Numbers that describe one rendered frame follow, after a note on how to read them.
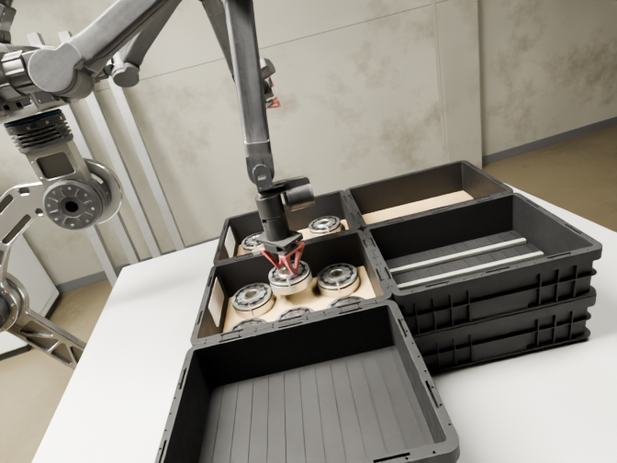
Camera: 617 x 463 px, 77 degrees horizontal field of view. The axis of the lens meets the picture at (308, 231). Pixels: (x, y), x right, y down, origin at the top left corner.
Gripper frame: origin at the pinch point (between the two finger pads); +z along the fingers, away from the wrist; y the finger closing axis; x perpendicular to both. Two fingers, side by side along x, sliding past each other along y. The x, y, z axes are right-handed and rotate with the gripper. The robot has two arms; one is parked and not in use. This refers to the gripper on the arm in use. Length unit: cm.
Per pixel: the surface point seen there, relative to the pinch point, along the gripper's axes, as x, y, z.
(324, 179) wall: -177, 152, 60
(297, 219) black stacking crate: -27.2, 23.9, 3.8
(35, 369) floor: 55, 199, 95
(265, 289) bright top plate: 4.2, 5.5, 5.4
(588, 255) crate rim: -26, -55, -2
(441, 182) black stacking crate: -62, -9, 2
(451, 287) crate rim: -7.1, -37.6, -1.6
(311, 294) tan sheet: -2.2, -3.9, 8.0
